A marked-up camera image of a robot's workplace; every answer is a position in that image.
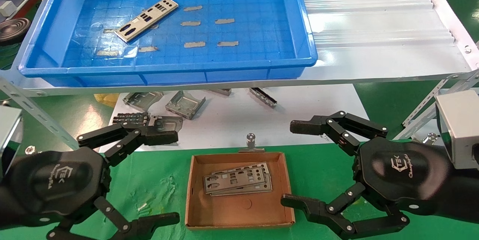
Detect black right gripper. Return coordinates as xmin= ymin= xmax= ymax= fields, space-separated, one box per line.
xmin=281 ymin=111 xmax=451 ymax=240

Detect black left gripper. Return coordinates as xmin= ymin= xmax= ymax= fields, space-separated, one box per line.
xmin=7 ymin=146 xmax=181 ymax=240

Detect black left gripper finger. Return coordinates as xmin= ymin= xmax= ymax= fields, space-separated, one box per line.
xmin=77 ymin=120 xmax=179 ymax=166

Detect silver metal IO shield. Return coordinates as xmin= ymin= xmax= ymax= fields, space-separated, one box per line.
xmin=211 ymin=162 xmax=271 ymax=176
xmin=114 ymin=0 xmax=179 ymax=42
xmin=210 ymin=174 xmax=273 ymax=196
xmin=203 ymin=165 xmax=267 ymax=195

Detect shallow cardboard box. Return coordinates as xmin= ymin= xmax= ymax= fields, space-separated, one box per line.
xmin=185 ymin=152 xmax=295 ymax=230

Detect blue plastic tray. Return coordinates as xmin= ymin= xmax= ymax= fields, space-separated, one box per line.
xmin=18 ymin=0 xmax=318 ymax=87

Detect small white box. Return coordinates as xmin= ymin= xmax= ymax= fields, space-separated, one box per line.
xmin=0 ymin=1 xmax=15 ymax=17

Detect stacked toothed metal brackets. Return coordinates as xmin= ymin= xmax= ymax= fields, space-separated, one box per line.
xmin=112 ymin=112 xmax=150 ymax=127

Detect green cloth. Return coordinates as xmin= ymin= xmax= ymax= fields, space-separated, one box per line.
xmin=0 ymin=138 xmax=479 ymax=240

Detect yellow crumpled plastic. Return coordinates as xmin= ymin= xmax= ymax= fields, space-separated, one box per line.
xmin=94 ymin=93 xmax=120 ymax=108

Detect white sheet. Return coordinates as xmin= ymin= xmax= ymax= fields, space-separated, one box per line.
xmin=99 ymin=84 xmax=376 ymax=153

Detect perforated metal angle strut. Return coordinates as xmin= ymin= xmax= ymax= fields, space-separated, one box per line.
xmin=0 ymin=77 xmax=81 ymax=148
xmin=394 ymin=70 xmax=479 ymax=140

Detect black round speaker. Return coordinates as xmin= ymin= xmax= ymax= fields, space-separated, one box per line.
xmin=0 ymin=18 xmax=31 ymax=45

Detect dark narrow metal bracket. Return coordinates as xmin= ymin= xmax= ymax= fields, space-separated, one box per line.
xmin=249 ymin=87 xmax=278 ymax=108

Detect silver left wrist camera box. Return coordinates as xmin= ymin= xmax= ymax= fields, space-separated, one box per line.
xmin=0 ymin=105 xmax=24 ymax=176

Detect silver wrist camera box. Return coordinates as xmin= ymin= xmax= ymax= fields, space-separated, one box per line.
xmin=435 ymin=90 xmax=479 ymax=170
xmin=0 ymin=105 xmax=24 ymax=176

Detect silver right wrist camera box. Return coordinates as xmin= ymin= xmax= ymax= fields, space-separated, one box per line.
xmin=435 ymin=90 xmax=479 ymax=170

